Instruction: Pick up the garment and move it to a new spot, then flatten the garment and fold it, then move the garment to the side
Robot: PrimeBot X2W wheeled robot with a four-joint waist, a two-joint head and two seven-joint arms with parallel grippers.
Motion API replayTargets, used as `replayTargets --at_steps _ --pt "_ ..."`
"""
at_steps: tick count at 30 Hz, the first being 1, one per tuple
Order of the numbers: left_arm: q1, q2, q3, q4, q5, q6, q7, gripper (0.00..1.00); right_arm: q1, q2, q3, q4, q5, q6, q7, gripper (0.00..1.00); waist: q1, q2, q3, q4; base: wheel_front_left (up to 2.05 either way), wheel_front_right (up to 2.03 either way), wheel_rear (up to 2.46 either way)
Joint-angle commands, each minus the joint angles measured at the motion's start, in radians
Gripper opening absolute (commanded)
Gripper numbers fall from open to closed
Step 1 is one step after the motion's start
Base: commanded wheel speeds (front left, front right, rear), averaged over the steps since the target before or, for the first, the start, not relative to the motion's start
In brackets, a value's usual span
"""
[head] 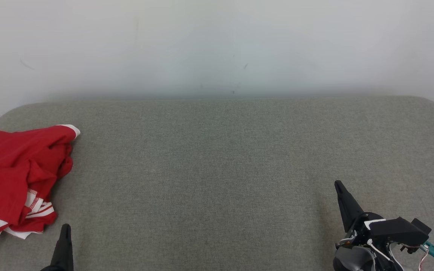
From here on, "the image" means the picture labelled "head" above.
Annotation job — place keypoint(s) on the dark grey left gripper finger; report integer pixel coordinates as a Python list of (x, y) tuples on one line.
[(63, 252)]

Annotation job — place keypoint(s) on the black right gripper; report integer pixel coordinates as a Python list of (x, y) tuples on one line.
[(358, 233)]

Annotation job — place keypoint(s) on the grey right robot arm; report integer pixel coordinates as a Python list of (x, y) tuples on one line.
[(352, 259)]

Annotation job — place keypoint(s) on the red jersey with white sleeves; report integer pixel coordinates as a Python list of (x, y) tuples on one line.
[(13, 169)]

